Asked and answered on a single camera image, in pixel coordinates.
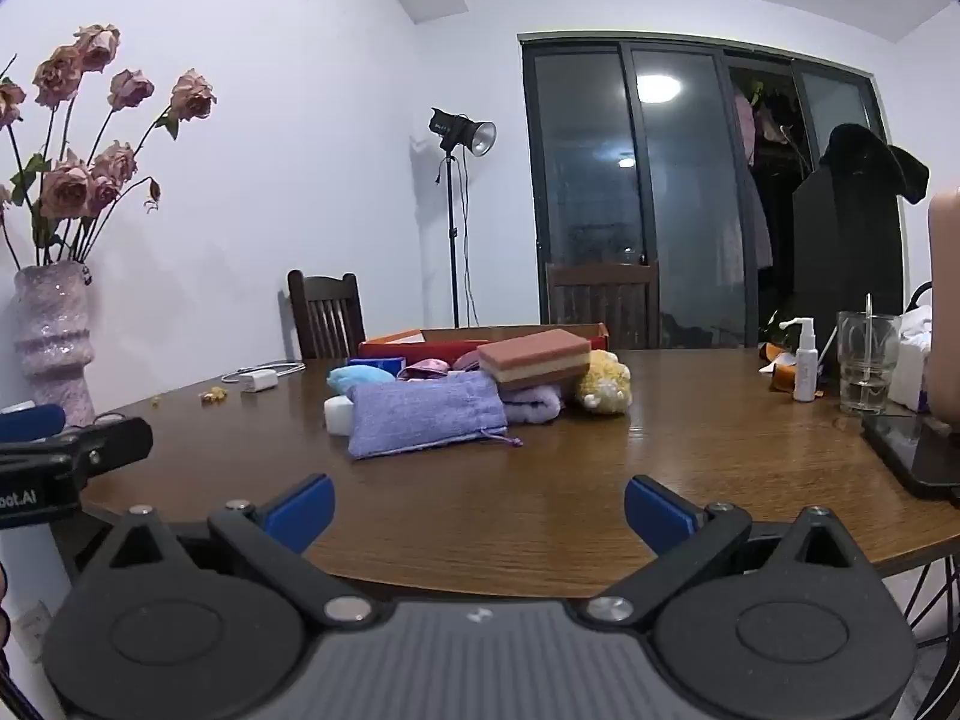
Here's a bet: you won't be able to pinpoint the pink satin scrunchie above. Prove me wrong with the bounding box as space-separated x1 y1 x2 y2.
396 349 481 381

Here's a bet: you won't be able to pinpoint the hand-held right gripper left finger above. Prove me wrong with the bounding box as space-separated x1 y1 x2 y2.
71 474 392 627

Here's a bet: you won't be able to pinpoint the white spray bottle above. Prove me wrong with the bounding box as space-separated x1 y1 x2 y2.
793 317 820 402

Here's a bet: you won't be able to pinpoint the white tissue pack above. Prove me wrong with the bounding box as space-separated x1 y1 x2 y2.
892 307 938 413

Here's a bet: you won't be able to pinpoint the yellow plush toy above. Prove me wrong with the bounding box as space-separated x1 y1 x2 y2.
575 349 632 416

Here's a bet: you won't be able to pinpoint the clear glass cup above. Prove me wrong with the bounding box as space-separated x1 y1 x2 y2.
836 294 903 415

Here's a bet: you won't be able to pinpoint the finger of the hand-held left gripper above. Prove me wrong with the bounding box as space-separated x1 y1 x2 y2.
0 418 155 478
0 403 67 442

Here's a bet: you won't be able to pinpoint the black fuzzy coat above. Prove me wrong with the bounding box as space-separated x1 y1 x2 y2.
819 122 931 203

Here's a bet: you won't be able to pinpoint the pink layered sponge block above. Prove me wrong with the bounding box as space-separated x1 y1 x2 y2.
477 328 593 391

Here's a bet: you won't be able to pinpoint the hanging pink clothes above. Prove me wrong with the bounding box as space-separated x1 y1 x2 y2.
731 79 805 271

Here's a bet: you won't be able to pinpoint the white wall socket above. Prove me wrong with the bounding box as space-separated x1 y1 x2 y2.
16 600 50 665

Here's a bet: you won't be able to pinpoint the white charger cable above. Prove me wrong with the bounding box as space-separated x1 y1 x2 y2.
221 361 307 384

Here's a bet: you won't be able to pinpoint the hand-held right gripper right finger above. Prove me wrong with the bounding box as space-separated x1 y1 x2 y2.
581 475 882 627

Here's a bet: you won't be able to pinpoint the black framed sliding glass door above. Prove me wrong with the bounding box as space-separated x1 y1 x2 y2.
519 34 912 350

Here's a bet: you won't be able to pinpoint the purple knit cloth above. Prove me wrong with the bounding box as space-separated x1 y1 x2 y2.
346 373 524 460

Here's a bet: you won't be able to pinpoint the black tripod stand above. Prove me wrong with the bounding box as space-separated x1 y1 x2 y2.
430 106 497 329

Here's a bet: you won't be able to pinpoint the brown wooden slatted chair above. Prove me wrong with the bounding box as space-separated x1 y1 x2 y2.
545 261 661 350

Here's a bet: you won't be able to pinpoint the orange edged cardboard box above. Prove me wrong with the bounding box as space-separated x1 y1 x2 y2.
358 322 610 365

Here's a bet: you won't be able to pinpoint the dark wooden slatted chair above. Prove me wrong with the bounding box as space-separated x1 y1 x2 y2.
287 270 368 361

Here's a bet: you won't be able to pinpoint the pink speckled ceramic vase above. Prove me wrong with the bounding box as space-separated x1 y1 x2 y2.
13 262 97 428

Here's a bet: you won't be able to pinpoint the light blue soft cloth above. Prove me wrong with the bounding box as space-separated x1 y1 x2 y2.
328 364 396 396

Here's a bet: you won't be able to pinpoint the orange and white packet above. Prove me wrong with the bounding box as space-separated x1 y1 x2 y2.
757 341 800 393

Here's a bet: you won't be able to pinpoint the pink rounded object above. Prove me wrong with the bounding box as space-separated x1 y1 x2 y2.
928 187 960 425

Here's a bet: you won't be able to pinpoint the black wire table leg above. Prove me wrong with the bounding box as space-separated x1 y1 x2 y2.
896 551 960 720

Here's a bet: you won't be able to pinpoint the black tablet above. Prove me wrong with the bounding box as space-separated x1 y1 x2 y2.
861 411 960 500

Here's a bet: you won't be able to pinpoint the light purple towel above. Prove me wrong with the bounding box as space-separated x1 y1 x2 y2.
501 384 563 425

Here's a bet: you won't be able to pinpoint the dried pink rose bouquet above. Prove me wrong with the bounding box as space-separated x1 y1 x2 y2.
0 24 218 268

